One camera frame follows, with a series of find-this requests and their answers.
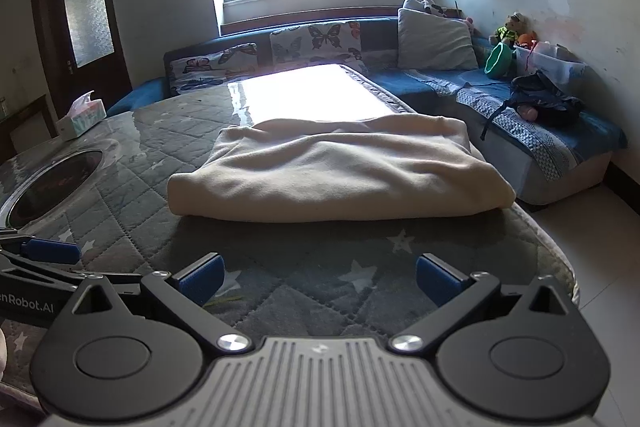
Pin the clear plastic storage box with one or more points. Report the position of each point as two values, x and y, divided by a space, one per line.
555 64

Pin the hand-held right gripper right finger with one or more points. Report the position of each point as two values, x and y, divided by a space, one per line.
434 278

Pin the dark wooden cabinet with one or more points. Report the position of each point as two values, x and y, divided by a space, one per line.
25 127

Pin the grey pillow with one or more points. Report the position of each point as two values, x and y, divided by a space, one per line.
435 42

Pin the butterfly print cushion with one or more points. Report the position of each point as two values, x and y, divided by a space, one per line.
315 42
210 67

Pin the black and white plush toy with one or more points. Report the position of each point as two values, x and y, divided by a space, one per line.
432 8

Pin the cream sweater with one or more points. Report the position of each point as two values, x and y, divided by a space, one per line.
340 172

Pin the orange toy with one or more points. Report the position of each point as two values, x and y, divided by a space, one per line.
526 40

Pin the dark wooden door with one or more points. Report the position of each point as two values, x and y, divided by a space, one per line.
50 32

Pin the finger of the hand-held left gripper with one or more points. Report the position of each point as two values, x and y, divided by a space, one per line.
52 251
30 292

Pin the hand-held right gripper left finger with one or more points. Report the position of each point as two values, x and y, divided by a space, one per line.
202 281

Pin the black backpack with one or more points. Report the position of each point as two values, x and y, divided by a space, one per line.
545 94

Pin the blue sofa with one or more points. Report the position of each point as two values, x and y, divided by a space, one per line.
430 82

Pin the brown teddy bear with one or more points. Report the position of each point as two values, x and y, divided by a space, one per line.
510 32

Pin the white tissue box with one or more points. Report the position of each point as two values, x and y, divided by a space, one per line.
80 119

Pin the round inset cooktop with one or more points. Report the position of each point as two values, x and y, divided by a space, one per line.
55 182

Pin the green plastic basin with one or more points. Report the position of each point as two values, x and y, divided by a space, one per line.
497 62

